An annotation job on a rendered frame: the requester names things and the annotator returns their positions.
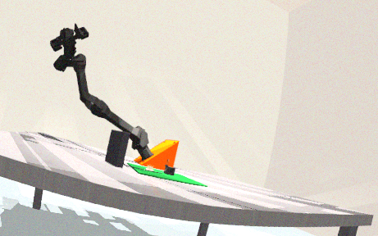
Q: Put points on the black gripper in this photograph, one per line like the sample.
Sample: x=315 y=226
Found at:
x=69 y=41

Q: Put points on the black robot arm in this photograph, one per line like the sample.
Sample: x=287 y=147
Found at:
x=98 y=107

